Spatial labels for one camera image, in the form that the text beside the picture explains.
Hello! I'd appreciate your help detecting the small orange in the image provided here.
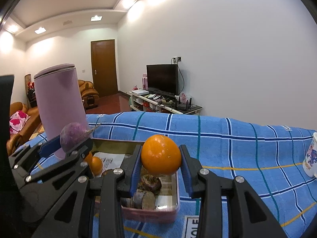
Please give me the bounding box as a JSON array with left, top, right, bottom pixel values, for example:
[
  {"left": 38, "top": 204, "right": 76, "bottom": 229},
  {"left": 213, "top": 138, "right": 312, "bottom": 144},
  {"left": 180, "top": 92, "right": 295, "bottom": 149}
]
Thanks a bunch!
[{"left": 141, "top": 134, "right": 182, "bottom": 176}]

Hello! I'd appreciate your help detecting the cut taro piece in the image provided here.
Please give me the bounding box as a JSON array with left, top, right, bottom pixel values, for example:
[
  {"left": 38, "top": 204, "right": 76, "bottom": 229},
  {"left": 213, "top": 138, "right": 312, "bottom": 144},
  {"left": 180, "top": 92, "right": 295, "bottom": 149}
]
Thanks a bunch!
[{"left": 129, "top": 191, "right": 156, "bottom": 210}]

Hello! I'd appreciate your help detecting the blue plaid blanket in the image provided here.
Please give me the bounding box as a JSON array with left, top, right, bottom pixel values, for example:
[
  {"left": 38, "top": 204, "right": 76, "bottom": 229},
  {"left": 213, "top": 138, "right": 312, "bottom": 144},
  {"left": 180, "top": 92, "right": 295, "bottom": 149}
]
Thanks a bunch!
[{"left": 25, "top": 111, "right": 317, "bottom": 238}]

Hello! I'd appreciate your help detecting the purple radish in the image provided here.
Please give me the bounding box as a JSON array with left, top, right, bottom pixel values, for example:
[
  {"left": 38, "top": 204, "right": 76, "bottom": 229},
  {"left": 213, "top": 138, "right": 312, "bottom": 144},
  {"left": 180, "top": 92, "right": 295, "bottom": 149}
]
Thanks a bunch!
[{"left": 60, "top": 122, "right": 102, "bottom": 153}]

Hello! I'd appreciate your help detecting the brown wooden door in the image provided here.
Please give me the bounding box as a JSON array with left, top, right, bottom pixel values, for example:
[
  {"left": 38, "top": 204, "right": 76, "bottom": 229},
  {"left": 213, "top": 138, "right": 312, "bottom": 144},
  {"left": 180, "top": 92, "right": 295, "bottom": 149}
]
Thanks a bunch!
[{"left": 90, "top": 39, "right": 119, "bottom": 97}]

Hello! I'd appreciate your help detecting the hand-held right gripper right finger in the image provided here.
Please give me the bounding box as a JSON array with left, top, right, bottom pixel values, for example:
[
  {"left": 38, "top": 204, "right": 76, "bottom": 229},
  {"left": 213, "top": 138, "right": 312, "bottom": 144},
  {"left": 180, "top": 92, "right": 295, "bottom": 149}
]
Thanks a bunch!
[{"left": 179, "top": 144, "right": 289, "bottom": 238}]

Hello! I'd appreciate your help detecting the orange leather armchair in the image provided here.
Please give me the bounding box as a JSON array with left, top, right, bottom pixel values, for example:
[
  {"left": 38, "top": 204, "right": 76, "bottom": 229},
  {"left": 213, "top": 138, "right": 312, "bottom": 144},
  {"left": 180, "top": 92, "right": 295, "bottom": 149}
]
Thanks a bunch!
[{"left": 78, "top": 79, "right": 100, "bottom": 111}]

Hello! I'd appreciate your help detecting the white television stand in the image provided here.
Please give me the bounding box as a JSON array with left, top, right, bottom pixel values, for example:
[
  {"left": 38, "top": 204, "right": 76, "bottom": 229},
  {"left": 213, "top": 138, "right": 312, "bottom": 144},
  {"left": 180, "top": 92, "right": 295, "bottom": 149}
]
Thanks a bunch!
[{"left": 129, "top": 90, "right": 203, "bottom": 116}]

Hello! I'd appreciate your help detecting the pink floral cushion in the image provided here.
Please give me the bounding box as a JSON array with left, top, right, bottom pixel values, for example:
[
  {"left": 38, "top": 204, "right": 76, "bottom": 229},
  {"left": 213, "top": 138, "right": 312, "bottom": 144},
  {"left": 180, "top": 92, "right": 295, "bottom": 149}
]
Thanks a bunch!
[{"left": 9, "top": 110, "right": 31, "bottom": 132}]

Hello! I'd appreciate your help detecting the pink floral tin box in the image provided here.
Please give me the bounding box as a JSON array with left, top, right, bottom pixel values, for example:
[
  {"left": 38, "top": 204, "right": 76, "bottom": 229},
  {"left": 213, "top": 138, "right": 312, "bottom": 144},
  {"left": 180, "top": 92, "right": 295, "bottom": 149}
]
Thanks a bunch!
[{"left": 89, "top": 139, "right": 180, "bottom": 225}]

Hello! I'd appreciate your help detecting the black television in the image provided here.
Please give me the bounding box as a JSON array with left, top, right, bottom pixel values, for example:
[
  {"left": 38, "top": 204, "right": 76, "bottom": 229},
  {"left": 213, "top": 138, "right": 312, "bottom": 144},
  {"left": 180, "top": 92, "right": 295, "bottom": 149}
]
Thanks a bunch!
[{"left": 146, "top": 64, "right": 179, "bottom": 95}]

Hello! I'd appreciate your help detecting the black power cable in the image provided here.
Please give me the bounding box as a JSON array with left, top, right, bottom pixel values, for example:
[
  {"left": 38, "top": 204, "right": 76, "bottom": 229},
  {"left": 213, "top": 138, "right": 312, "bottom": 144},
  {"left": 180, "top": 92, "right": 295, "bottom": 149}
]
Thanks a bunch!
[{"left": 177, "top": 63, "right": 186, "bottom": 96}]

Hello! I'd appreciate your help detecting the orange leather sofa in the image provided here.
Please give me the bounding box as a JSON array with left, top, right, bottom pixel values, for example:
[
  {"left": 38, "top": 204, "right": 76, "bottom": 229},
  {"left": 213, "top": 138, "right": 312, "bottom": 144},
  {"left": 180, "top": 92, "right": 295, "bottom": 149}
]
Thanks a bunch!
[{"left": 6, "top": 102, "right": 42, "bottom": 155}]

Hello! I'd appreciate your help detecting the black router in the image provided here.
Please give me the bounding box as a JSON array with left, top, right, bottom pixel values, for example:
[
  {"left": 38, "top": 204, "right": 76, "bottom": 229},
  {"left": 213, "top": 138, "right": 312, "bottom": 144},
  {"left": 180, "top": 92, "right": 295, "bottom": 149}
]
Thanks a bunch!
[{"left": 175, "top": 97, "right": 193, "bottom": 111}]

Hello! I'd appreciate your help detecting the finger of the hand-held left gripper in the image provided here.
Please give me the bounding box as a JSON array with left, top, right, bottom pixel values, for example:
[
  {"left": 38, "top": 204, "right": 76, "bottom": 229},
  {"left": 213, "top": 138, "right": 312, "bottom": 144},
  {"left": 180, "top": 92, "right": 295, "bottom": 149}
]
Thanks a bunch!
[
  {"left": 23, "top": 139, "right": 94, "bottom": 182},
  {"left": 9, "top": 139, "right": 62, "bottom": 176}
]

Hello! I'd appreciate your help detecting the dark cluttered rack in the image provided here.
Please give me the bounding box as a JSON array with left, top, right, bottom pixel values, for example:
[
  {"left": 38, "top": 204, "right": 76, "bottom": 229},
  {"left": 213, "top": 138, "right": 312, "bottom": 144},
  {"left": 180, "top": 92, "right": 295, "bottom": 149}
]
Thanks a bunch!
[{"left": 25, "top": 74, "right": 37, "bottom": 108}]

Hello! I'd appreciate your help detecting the pink tumbler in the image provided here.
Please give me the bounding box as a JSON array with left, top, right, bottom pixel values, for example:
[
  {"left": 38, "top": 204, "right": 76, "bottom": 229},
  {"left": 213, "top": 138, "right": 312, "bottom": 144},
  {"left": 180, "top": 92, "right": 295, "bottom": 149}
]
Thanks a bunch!
[{"left": 33, "top": 63, "right": 90, "bottom": 159}]

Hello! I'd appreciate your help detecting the white printed mug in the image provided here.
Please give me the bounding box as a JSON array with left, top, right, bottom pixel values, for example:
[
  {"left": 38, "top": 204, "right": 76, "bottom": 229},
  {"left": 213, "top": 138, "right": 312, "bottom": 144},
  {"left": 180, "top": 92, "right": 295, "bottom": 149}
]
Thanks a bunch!
[{"left": 303, "top": 132, "right": 317, "bottom": 178}]

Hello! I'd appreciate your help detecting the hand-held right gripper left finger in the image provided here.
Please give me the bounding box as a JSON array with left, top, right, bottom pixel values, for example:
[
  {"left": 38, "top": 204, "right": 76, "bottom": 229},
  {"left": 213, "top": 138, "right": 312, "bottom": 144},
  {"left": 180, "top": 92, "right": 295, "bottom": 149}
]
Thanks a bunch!
[{"left": 32, "top": 144, "right": 143, "bottom": 238}]

